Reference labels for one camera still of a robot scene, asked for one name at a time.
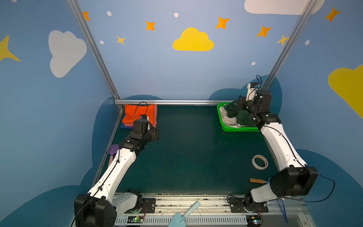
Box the dark green t shirt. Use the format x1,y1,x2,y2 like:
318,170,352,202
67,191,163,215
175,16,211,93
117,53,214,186
225,100,256,127

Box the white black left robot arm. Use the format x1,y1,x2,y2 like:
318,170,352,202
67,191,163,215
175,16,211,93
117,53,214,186
71,115,159,227

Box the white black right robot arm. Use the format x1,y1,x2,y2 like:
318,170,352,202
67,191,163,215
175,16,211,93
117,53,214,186
238,89,318,205

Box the pink folded t shirt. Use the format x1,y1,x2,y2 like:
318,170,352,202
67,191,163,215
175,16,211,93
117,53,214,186
124,104,158,128

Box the blue folded t shirt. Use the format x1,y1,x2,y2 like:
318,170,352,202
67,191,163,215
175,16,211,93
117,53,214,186
120,123,133,129

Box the green plastic basket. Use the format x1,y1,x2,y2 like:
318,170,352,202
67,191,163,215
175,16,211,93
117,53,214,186
216,102,259,132

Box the purple toy shovel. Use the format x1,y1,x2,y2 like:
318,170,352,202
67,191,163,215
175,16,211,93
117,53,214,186
108,144,119,166

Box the white t shirt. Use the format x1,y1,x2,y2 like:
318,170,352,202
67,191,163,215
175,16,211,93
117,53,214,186
219,104,242,128

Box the white tape roll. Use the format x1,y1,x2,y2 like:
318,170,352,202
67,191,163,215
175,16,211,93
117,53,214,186
251,155,269,170

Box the left green circuit board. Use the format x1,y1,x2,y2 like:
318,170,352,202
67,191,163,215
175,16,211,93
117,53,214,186
127,216,144,224

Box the green circuit board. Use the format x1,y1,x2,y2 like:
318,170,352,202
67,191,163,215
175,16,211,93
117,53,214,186
127,216,144,224
246,216,263,227

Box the teal toy trowel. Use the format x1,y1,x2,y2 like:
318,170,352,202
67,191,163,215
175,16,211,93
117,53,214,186
168,201,200,227

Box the right green circuit board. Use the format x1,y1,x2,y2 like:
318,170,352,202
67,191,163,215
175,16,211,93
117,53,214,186
246,216,263,227

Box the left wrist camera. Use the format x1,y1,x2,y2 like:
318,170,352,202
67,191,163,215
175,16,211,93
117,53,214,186
140,114,149,120

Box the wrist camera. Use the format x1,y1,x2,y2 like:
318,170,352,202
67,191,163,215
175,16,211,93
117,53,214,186
140,114,149,120
246,82,260,101

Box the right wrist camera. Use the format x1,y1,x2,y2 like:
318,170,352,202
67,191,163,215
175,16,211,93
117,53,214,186
246,82,260,101

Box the aluminium back frame rail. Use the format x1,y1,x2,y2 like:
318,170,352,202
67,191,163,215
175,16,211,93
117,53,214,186
114,99,232,106

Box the aluminium left floor rail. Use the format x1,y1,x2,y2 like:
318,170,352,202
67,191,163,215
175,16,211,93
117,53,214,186
91,110,124,186

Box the wooden handled blue tool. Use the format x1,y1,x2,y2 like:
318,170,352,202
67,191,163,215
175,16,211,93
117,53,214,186
249,178,269,184

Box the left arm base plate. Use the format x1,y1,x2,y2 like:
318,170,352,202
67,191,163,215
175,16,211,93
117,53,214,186
125,198,156,215

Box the aluminium right frame post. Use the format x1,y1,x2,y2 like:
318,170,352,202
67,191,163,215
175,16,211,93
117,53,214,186
261,0,318,90

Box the aluminium frame post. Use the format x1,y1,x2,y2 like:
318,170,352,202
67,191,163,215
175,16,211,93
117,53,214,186
67,0,120,99
261,0,318,90

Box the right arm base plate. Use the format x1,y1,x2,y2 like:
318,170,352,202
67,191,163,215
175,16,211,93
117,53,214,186
226,195,268,213

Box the aluminium left frame post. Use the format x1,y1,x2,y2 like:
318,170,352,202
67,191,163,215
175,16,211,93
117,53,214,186
67,0,120,99

